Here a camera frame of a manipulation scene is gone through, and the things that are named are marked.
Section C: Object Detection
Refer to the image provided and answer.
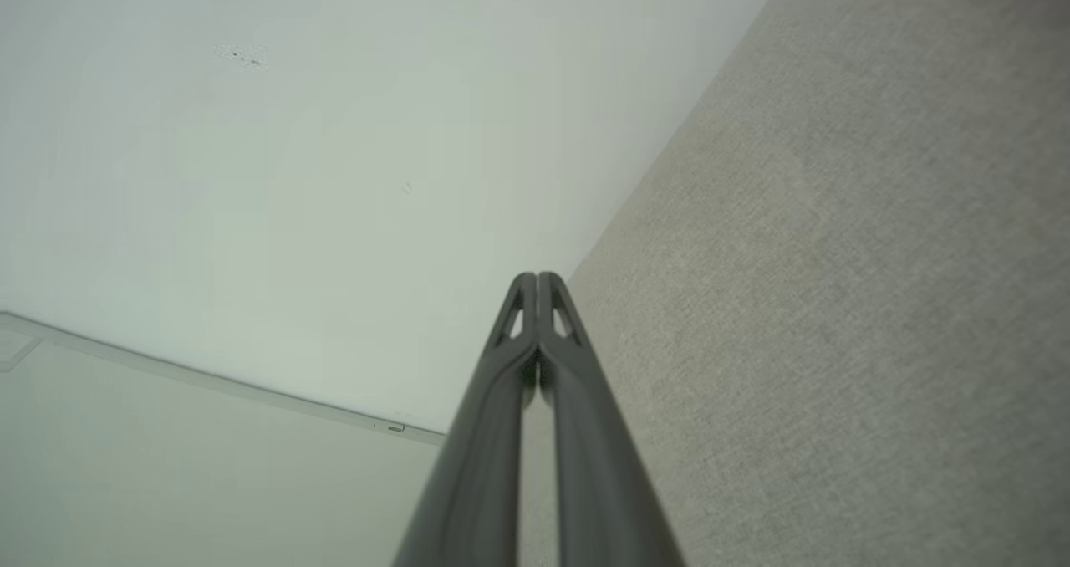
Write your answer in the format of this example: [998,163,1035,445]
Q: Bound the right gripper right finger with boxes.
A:
[539,273,688,567]

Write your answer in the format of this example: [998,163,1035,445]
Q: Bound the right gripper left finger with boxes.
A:
[393,272,538,567]

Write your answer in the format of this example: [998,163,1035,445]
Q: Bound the grey fabric sofa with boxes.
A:
[518,0,1070,567]

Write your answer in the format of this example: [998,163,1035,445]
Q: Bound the white wall baseboard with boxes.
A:
[0,312,446,447]

